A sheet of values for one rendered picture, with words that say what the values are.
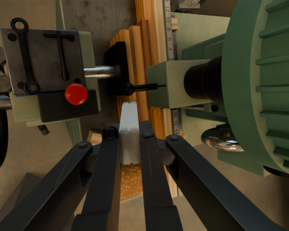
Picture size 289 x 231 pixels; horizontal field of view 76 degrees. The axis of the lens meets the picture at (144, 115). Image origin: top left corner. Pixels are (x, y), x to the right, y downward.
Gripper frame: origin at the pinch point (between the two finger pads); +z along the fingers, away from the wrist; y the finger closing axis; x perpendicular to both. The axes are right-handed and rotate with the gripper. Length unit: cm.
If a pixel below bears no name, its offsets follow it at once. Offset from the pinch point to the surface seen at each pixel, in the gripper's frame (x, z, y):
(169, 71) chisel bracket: 3.2, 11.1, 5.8
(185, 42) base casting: 6, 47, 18
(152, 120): -9.2, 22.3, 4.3
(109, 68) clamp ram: 3.1, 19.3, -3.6
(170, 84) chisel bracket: 1.4, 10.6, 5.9
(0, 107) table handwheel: -4.0, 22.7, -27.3
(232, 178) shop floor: -131, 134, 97
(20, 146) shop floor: -48, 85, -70
